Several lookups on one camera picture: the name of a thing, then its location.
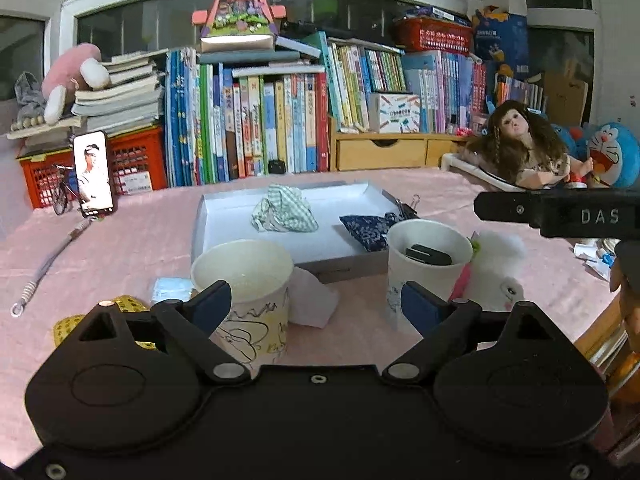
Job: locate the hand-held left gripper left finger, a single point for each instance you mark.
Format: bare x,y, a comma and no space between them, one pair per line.
212,305

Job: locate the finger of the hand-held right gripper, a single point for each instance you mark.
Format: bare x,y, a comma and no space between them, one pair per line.
505,207

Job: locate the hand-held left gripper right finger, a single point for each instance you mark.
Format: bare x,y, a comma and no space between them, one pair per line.
420,307

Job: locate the white plush toy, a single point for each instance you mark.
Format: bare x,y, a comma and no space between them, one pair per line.
492,265

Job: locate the white soft cloth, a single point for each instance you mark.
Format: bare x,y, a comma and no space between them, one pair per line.
312,300

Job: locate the shallow white tray box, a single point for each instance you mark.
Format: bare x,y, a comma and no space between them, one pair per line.
330,230

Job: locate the white paper cup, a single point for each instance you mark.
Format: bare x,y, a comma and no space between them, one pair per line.
430,280

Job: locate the small tubes and wrappers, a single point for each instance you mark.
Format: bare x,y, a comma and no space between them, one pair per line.
592,257

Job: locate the light blue face mask pack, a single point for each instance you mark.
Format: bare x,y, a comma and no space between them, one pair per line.
170,289

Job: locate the paper cup with line drawing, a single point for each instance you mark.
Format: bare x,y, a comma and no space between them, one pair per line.
245,270

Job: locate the white doll chair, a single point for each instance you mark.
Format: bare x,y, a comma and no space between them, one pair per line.
470,167

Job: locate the small black item in cup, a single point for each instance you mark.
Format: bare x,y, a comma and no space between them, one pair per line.
427,254

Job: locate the blue cat plush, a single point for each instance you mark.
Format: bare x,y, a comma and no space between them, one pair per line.
612,155

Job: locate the long-haired doll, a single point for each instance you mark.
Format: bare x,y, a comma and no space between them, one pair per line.
520,140

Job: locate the dark blue floral pouch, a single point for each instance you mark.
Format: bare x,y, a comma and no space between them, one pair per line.
367,230

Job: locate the black binder clip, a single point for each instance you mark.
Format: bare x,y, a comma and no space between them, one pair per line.
407,207

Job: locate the green checkered cloth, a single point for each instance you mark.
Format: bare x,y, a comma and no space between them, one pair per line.
282,210

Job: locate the brown cardboard box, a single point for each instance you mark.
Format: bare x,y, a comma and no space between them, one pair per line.
565,97

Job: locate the wooden drawer box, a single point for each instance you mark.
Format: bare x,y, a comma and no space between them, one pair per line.
380,152

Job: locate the row of thin books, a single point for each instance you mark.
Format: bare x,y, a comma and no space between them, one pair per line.
440,85

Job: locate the white boxed book set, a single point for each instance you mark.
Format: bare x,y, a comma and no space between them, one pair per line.
395,112

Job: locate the small black box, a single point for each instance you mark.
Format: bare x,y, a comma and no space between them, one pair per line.
276,167

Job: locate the red plastic crate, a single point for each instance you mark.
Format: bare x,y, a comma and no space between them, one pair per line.
135,160

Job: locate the blue printed bag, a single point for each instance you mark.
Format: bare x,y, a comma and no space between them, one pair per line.
500,40

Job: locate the smartphone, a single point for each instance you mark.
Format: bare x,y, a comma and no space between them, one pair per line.
93,172

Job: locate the miniature bicycle model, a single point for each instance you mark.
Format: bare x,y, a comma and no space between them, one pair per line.
64,192

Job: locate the red plastic basket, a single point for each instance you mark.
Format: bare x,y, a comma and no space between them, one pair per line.
432,35

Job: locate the row of upright books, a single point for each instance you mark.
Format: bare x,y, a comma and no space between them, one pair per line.
250,120

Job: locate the stack of lying books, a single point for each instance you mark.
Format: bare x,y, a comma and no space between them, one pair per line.
120,100

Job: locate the pink plush rabbit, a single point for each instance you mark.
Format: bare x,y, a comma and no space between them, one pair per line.
75,70

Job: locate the grey cloth toy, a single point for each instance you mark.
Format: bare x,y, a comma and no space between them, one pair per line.
30,95

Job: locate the pink toy house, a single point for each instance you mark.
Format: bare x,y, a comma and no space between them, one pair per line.
240,5

